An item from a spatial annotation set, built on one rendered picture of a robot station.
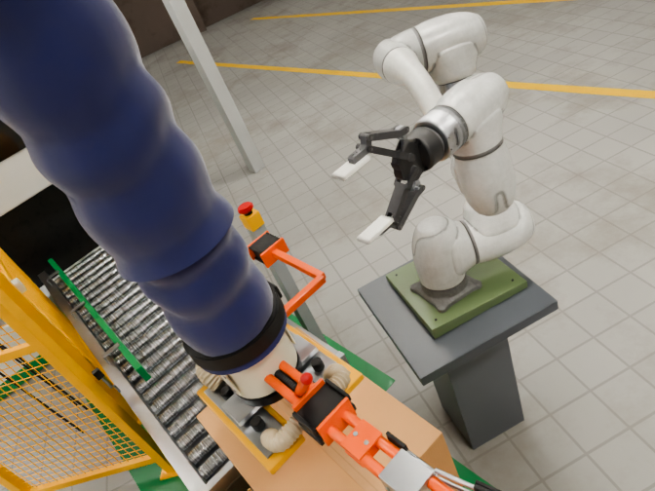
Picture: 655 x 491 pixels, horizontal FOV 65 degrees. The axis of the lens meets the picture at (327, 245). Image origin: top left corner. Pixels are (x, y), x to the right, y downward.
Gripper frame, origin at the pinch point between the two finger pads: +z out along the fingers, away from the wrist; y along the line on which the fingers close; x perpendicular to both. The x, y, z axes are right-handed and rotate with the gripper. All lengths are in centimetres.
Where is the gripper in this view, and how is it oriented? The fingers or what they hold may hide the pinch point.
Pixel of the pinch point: (355, 207)
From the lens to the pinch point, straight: 86.6
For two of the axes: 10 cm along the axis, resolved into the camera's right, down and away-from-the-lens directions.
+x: -6.4, -2.8, 7.2
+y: 3.3, 7.4, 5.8
